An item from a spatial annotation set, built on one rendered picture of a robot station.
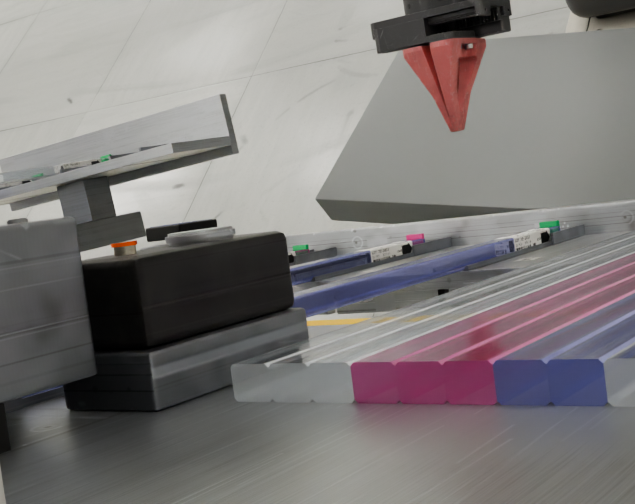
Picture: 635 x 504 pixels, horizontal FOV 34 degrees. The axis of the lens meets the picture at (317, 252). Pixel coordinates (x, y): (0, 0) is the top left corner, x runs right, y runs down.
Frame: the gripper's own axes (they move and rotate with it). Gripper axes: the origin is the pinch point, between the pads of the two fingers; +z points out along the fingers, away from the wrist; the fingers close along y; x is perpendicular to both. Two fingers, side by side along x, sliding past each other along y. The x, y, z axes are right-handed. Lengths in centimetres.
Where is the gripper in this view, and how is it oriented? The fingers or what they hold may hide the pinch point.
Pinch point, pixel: (456, 121)
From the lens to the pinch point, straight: 88.9
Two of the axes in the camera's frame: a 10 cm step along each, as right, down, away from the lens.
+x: 5.5, -1.8, 8.2
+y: 8.2, -0.8, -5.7
